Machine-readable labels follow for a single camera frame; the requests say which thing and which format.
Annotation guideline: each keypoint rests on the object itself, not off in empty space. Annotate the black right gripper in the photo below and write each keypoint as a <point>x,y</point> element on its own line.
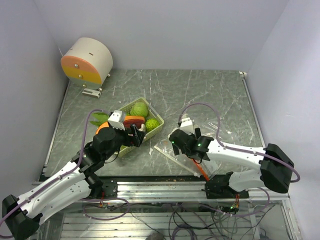
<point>197,133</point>

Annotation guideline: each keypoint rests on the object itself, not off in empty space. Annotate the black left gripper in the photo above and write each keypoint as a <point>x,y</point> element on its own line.
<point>135,139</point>

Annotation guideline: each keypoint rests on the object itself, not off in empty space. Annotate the red meat slab orange rind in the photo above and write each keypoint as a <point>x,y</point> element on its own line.
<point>137,120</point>

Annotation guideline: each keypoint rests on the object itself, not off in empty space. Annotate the clear bag orange zipper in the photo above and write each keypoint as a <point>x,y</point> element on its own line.
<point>218,164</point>

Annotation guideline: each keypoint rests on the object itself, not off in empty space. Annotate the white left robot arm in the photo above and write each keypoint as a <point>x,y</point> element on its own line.
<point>77,180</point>

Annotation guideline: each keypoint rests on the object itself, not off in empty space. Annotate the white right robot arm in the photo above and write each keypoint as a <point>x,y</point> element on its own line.
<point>267,167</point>

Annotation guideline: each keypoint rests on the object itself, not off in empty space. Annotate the clear bag white dots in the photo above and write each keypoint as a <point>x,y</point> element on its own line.
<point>165,148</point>

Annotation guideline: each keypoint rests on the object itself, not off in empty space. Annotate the pale green perforated basket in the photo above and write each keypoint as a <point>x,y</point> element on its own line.
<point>152,114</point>

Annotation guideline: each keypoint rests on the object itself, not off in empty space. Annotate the green custard apple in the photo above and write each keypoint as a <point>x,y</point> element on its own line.
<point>151,124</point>

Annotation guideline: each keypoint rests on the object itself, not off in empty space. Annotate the large green cabbage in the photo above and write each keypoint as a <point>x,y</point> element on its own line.
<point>139,109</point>

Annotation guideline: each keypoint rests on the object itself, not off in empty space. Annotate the green leafy vegetable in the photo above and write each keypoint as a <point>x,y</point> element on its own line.
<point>99,118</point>

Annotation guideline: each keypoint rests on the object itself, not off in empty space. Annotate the small white grey block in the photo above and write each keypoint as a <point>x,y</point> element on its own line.
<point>91,93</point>

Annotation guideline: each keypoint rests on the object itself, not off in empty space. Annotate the round drawer cabinet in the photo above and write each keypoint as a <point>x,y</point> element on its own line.
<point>87,63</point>

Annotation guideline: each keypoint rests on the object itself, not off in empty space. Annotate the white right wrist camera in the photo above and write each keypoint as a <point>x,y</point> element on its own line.
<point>187,125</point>

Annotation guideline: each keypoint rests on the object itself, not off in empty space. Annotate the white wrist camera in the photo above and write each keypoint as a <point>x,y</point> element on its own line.
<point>116,120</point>
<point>187,125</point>

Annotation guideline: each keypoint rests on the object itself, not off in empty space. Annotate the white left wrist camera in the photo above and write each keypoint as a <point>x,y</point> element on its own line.
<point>116,120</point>

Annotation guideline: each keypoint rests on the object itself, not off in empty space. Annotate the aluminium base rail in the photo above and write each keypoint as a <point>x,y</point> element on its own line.
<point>164,189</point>

